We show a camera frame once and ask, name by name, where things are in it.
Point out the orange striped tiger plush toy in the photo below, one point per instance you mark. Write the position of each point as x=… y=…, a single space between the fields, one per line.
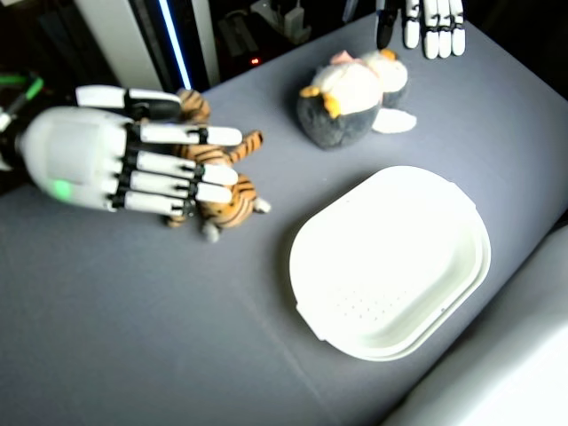
x=235 y=210

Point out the grey white penguin plush toy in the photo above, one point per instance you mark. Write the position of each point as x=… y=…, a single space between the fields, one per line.
x=346 y=89

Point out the white oval plastic basin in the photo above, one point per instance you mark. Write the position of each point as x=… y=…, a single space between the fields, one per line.
x=386 y=266

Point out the white pillar with blue light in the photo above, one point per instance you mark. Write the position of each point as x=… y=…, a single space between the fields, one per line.
x=133 y=40

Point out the grey table cloth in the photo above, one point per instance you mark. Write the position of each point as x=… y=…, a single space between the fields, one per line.
x=133 y=310

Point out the black device with red light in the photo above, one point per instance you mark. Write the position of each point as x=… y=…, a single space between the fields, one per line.
x=242 y=40

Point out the grey box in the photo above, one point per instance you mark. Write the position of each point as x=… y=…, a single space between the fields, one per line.
x=288 y=22

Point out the white robot body shell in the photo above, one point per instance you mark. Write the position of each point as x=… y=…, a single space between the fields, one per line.
x=501 y=355

